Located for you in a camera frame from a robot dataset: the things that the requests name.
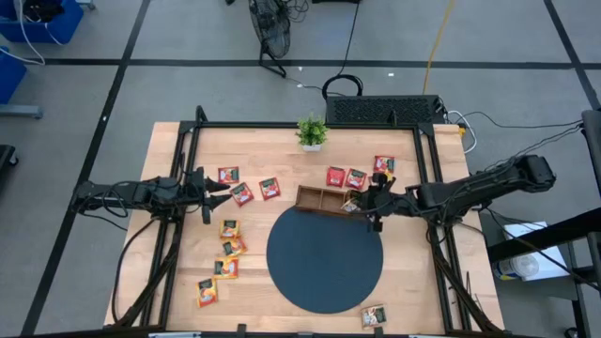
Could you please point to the black metal table frame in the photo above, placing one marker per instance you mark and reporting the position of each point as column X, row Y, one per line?
column 244, row 125

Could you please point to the wooden tea organizer box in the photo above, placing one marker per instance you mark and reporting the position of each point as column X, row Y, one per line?
column 310, row 199

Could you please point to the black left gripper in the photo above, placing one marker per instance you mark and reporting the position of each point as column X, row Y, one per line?
column 197, row 188

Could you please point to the black chair base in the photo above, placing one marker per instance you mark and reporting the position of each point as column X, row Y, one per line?
column 7, row 155

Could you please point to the green plant in white pot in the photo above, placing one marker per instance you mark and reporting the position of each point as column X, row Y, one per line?
column 312, row 131

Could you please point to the white wipes canister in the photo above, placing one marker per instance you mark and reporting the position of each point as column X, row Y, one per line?
column 516, row 267

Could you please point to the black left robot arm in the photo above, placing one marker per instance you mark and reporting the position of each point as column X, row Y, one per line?
column 136, row 195

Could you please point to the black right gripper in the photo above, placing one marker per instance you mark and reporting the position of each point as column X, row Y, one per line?
column 387, row 202

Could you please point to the orange tea packet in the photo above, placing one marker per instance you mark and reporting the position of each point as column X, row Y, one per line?
column 207, row 293
column 226, row 268
column 235, row 247
column 229, row 228

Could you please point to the black floor fan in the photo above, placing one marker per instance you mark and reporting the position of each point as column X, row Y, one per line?
column 270, row 23

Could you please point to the red strawberry tea packet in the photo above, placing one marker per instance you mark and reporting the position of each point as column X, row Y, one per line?
column 270, row 188
column 241, row 194
column 384, row 164
column 228, row 175
column 336, row 177
column 356, row 179

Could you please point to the blue plastic bin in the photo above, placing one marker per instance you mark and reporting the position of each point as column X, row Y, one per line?
column 66, row 28
column 11, row 75

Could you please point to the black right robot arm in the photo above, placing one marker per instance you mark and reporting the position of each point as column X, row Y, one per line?
column 469, row 188

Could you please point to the grey metal cart base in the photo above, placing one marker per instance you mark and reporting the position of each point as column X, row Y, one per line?
column 21, row 112

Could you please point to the round blue woven placemat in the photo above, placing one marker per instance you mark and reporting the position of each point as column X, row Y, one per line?
column 324, row 263

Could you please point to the black side stand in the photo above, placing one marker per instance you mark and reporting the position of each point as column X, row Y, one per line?
column 563, row 230

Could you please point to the black computer case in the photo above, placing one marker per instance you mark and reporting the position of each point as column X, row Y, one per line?
column 380, row 110

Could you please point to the white box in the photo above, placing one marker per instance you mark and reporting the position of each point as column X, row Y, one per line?
column 521, row 232

